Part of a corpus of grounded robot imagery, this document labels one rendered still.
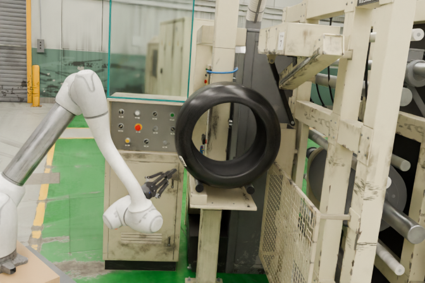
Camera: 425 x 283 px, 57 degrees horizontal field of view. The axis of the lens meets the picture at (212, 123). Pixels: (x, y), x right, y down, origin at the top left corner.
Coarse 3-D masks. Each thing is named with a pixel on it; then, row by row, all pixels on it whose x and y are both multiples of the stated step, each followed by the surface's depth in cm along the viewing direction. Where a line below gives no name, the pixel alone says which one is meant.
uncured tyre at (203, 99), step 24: (192, 96) 210; (216, 96) 199; (240, 96) 200; (192, 120) 200; (264, 120) 203; (192, 144) 231; (264, 144) 232; (192, 168) 206; (216, 168) 235; (240, 168) 234; (264, 168) 209
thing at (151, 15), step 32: (128, 0) 253; (160, 0) 255; (192, 0) 256; (128, 32) 257; (160, 32) 258; (192, 32) 260; (128, 64) 261; (160, 64) 262; (128, 96) 265; (160, 96) 266
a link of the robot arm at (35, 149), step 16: (64, 96) 165; (48, 112) 168; (64, 112) 166; (80, 112) 170; (48, 128) 165; (64, 128) 169; (32, 144) 163; (48, 144) 166; (16, 160) 163; (32, 160) 164; (0, 176) 161; (16, 176) 162; (16, 192) 162
